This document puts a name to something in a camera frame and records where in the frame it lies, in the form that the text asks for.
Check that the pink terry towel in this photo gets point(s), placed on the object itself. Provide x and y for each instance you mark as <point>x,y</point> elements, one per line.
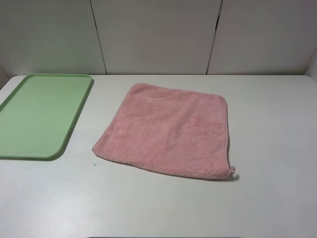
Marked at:
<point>169,131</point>

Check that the green plastic tray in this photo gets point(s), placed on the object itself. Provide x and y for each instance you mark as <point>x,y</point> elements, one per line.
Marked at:
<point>39,115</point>

